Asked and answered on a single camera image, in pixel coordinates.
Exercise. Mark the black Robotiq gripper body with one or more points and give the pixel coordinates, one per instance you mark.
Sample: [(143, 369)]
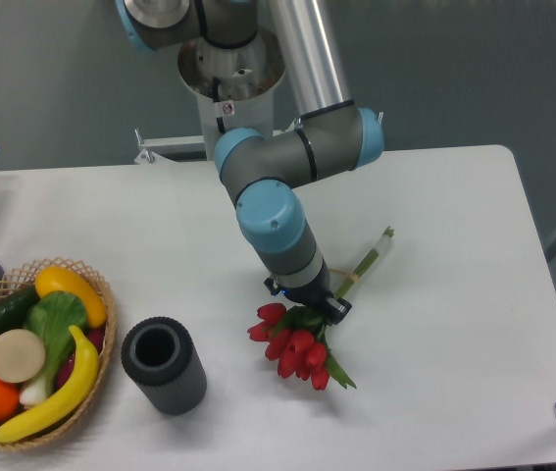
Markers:
[(314, 293)]

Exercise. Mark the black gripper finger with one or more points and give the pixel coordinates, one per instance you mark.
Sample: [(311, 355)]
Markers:
[(334, 310)]

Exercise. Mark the red tulip bouquet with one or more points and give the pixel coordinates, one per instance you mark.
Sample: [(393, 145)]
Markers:
[(296, 336)]

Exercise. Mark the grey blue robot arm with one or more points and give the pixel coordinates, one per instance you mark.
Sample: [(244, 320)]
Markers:
[(276, 113)]

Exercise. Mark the dark grey ribbed vase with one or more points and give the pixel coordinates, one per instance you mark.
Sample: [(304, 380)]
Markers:
[(159, 356)]

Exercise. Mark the red purple radish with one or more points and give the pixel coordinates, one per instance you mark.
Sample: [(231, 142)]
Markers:
[(96, 337)]

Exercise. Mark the yellow banana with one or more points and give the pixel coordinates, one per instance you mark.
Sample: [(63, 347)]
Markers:
[(62, 402)]

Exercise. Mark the green bok choy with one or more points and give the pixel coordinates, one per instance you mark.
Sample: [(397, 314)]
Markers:
[(49, 319)]

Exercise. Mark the woven wicker basket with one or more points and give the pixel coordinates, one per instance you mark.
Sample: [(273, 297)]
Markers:
[(23, 277)]

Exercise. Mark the beige round slice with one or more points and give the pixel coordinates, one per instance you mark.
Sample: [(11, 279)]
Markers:
[(22, 355)]

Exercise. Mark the green cucumber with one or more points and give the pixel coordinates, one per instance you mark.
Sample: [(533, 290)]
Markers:
[(15, 307)]

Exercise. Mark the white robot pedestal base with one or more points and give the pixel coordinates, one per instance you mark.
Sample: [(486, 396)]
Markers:
[(234, 88)]

